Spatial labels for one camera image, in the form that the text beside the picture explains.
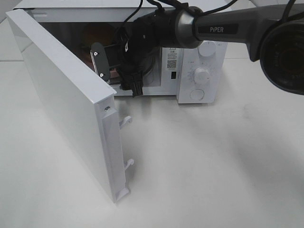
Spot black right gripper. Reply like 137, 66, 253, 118
90, 9, 180, 97

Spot pink round plate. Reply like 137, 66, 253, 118
87, 57, 122, 86

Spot burger with lettuce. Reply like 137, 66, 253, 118
80, 22, 115, 62

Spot white microwave door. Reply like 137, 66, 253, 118
7, 9, 134, 202

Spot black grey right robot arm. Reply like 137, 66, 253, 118
90, 0, 304, 96

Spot white lower microwave knob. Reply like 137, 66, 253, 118
193, 67, 210, 85

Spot white microwave knob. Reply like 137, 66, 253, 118
198, 41, 216, 57
193, 67, 210, 85

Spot round white door button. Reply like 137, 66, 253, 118
190, 89, 205, 101

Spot white upper microwave knob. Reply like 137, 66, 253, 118
198, 41, 216, 57

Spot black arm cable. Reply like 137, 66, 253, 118
118, 0, 304, 31

